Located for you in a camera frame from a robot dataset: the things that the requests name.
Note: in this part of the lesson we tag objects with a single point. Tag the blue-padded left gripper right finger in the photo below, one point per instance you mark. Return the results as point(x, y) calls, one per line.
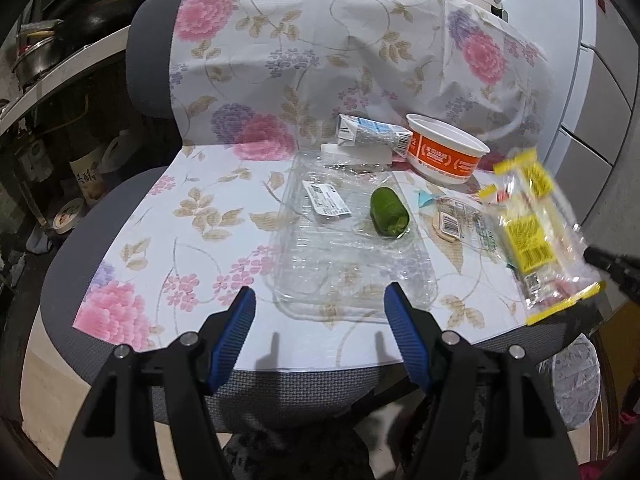
point(491, 414)

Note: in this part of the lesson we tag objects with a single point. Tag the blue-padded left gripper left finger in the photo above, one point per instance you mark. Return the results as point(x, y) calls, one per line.
point(113, 436)

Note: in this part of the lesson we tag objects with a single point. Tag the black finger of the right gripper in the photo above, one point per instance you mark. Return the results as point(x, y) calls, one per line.
point(618, 267)

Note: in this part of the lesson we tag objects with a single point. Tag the yellow labelled plastic food bag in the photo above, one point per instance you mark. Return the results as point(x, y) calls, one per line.
point(540, 235)

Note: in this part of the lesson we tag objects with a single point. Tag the small blue paper scrap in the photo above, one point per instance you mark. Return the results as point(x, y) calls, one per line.
point(425, 198)

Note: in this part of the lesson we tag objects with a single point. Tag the orange white instant noodle cup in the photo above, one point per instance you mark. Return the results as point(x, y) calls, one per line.
point(441, 152)

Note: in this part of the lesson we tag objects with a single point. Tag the clear plastic food tray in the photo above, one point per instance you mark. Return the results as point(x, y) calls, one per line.
point(330, 263)

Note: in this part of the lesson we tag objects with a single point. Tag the green cucumber piece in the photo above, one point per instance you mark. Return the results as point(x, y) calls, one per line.
point(389, 215)

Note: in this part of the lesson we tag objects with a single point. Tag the grey refrigerator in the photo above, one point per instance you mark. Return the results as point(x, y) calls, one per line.
point(594, 61)

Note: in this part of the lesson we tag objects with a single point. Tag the small blue white milk carton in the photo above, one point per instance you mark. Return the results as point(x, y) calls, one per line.
point(358, 131)

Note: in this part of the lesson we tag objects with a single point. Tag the metal pot on shelf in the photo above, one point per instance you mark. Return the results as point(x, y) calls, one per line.
point(40, 46)

